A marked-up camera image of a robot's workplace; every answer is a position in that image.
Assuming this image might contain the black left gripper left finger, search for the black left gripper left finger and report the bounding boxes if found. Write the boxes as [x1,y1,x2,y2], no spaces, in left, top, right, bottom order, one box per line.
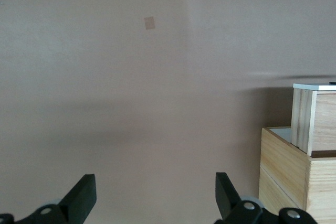
[0,173,98,224]

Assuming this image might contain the wooden drawer with white front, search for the wooden drawer with white front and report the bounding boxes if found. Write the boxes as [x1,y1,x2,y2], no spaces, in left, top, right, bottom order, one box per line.
[290,83,336,157]

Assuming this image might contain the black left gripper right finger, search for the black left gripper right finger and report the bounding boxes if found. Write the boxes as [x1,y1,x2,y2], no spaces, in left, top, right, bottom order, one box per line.
[214,172,319,224]

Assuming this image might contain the light wooden drawer cabinet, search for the light wooden drawer cabinet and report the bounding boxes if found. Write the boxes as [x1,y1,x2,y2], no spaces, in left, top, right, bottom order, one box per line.
[258,126,336,224]

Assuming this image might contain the small brown tape patch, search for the small brown tape patch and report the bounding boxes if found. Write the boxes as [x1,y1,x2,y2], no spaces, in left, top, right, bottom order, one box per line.
[143,16,156,31]

